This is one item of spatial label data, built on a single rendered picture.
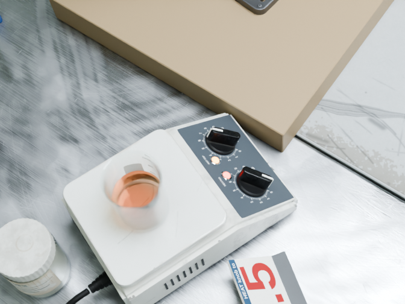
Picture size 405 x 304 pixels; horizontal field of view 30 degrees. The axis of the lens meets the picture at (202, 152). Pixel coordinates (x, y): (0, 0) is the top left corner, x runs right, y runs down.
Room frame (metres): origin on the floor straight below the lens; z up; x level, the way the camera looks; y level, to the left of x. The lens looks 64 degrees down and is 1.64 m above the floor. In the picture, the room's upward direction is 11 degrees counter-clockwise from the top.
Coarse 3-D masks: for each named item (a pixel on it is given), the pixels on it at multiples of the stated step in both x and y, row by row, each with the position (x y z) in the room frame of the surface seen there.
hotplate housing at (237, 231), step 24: (216, 192) 0.28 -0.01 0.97; (72, 216) 0.28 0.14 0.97; (264, 216) 0.25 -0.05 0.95; (216, 240) 0.23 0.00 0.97; (240, 240) 0.24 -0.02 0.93; (168, 264) 0.22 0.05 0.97; (192, 264) 0.22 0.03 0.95; (96, 288) 0.22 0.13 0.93; (120, 288) 0.20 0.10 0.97; (144, 288) 0.20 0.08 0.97; (168, 288) 0.20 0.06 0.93
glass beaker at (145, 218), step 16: (112, 160) 0.29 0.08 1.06; (128, 160) 0.29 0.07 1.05; (144, 160) 0.29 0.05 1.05; (112, 176) 0.28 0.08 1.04; (160, 176) 0.27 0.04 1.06; (160, 192) 0.26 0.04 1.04; (128, 208) 0.24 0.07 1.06; (144, 208) 0.24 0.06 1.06; (160, 208) 0.25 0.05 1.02; (128, 224) 0.25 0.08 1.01; (144, 224) 0.24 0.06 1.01; (160, 224) 0.25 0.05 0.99
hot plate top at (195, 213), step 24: (144, 144) 0.33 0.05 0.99; (168, 144) 0.33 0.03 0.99; (96, 168) 0.32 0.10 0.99; (168, 168) 0.30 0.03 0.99; (192, 168) 0.30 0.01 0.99; (72, 192) 0.30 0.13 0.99; (96, 192) 0.29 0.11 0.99; (168, 192) 0.28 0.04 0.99; (192, 192) 0.27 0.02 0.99; (96, 216) 0.27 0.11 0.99; (168, 216) 0.26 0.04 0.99; (192, 216) 0.25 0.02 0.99; (216, 216) 0.25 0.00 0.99; (96, 240) 0.25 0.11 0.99; (120, 240) 0.24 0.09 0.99; (144, 240) 0.24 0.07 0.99; (168, 240) 0.23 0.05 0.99; (192, 240) 0.23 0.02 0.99; (120, 264) 0.22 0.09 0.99; (144, 264) 0.21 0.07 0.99
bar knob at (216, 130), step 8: (216, 128) 0.35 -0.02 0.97; (208, 136) 0.34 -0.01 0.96; (216, 136) 0.34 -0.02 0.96; (224, 136) 0.34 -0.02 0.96; (232, 136) 0.34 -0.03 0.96; (208, 144) 0.34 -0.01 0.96; (216, 144) 0.34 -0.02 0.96; (224, 144) 0.34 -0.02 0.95; (232, 144) 0.33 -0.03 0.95; (216, 152) 0.33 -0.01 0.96; (224, 152) 0.33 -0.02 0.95; (232, 152) 0.33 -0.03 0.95
